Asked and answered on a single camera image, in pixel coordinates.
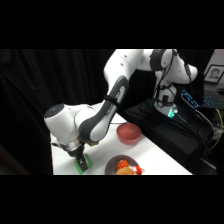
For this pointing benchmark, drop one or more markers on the tan plush toy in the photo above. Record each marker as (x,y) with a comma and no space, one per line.
(124,171)

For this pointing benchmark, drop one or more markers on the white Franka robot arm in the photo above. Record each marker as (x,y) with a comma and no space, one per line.
(111,100)

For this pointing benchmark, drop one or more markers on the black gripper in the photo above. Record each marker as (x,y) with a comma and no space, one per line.
(77,154)

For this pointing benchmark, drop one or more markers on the green status light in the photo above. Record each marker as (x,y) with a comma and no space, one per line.
(171,113)

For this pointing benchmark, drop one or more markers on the yellow tag on wrist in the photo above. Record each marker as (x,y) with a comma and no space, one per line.
(93,143)

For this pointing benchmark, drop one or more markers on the grey round plate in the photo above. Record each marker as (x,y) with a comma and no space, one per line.
(112,164)

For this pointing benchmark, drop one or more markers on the black robot stand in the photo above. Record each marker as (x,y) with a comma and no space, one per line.
(160,130)

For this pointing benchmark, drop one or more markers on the blue lit device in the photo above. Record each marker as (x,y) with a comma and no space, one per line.
(189,99)

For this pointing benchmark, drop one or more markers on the pink bowl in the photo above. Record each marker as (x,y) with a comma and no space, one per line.
(128,133)

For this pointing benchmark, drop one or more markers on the framed portrait picture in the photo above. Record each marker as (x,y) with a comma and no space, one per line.
(214,73)

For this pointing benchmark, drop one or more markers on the green triangle block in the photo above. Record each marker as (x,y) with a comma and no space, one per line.
(89,164)

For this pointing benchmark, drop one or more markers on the orange dotted toy block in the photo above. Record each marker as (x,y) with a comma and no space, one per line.
(121,164)

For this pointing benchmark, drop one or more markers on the red and white toy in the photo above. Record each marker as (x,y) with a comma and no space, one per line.
(137,170)

